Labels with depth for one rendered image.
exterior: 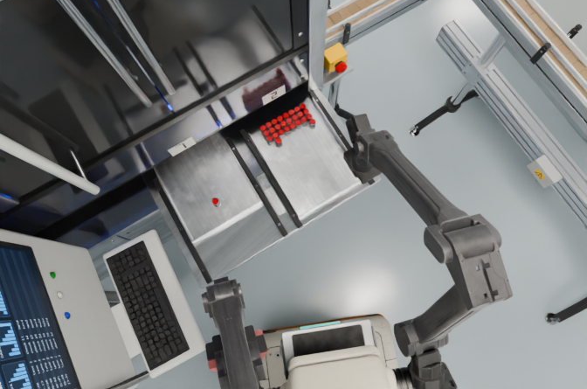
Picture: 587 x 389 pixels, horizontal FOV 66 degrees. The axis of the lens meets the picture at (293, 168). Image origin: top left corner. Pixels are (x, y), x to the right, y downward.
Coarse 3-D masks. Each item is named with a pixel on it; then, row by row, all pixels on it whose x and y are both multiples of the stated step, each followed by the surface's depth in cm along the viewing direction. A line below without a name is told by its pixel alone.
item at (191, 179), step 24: (216, 144) 158; (168, 168) 156; (192, 168) 156; (216, 168) 156; (240, 168) 152; (168, 192) 153; (192, 192) 154; (216, 192) 153; (240, 192) 153; (192, 216) 151; (216, 216) 151; (192, 240) 146
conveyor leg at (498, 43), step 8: (496, 40) 181; (504, 40) 178; (488, 48) 188; (496, 48) 184; (488, 56) 191; (480, 64) 198; (488, 64) 196; (464, 80) 218; (464, 88) 220; (456, 96) 230; (464, 96) 228; (456, 104) 237
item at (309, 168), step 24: (264, 144) 158; (288, 144) 157; (312, 144) 157; (336, 144) 157; (288, 168) 155; (312, 168) 155; (336, 168) 154; (288, 192) 153; (312, 192) 152; (336, 192) 152
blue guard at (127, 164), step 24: (288, 72) 139; (240, 96) 136; (192, 120) 132; (216, 120) 141; (144, 144) 129; (168, 144) 137; (96, 168) 126; (120, 168) 134; (144, 168) 142; (72, 192) 131; (24, 216) 127; (48, 216) 135
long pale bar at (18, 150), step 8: (0, 136) 83; (0, 144) 84; (8, 144) 86; (16, 144) 88; (8, 152) 88; (16, 152) 89; (24, 152) 91; (32, 152) 93; (24, 160) 93; (32, 160) 94; (40, 160) 96; (48, 160) 99; (40, 168) 98; (48, 168) 99; (56, 168) 102; (64, 168) 106; (80, 168) 121; (56, 176) 105; (64, 176) 106; (72, 176) 109; (80, 176) 120; (80, 184) 114; (88, 184) 117; (96, 192) 122
